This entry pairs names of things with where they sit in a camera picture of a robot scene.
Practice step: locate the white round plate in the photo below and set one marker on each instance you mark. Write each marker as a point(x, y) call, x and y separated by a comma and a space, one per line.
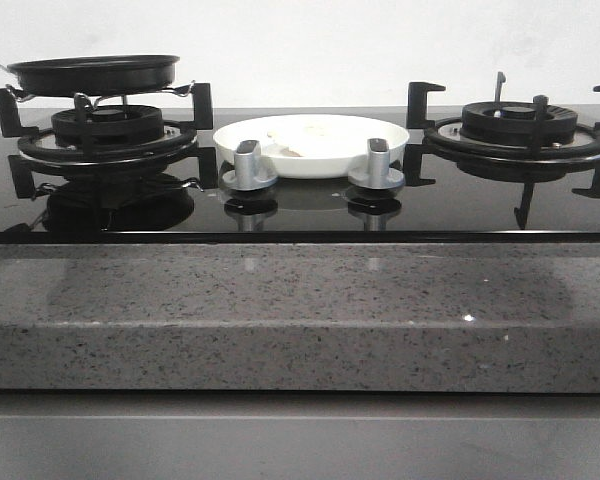
point(349, 133)

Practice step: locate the white fried egg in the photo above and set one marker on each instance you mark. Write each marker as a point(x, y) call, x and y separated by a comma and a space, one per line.
point(302, 142)

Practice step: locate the black frying pan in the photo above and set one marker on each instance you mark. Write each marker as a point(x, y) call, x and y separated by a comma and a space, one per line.
point(95, 76)

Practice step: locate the silver left stove knob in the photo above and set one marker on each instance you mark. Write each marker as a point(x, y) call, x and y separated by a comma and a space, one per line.
point(251, 171)

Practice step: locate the silver stove knob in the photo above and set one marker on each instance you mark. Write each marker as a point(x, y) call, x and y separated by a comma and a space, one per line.
point(251, 171)
point(377, 173)

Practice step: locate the silver right stove knob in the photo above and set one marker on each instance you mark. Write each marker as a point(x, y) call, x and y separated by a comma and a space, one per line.
point(377, 173)

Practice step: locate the black left pan support grate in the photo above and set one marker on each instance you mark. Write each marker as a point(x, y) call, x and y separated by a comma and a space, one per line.
point(39, 152)

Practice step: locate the black pan support grate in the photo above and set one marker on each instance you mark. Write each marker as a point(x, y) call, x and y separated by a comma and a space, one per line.
point(529, 165)
point(39, 152)

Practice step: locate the black glass cooktop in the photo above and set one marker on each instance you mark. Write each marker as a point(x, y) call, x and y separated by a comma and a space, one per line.
point(444, 200)

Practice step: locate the black right pan support grate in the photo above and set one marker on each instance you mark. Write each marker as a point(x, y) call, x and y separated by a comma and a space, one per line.
point(529, 165)

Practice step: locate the black right gas burner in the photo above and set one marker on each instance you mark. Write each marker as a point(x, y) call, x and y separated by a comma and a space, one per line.
point(513, 123)

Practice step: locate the black gas burner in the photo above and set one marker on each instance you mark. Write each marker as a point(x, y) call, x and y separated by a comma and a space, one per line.
point(111, 125)
point(513, 123)

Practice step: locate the black left gas burner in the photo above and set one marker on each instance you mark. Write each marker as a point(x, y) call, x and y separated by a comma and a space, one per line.
point(111, 125)

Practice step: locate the grey cabinet front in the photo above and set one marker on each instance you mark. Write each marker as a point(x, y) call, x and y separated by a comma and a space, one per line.
point(297, 436)

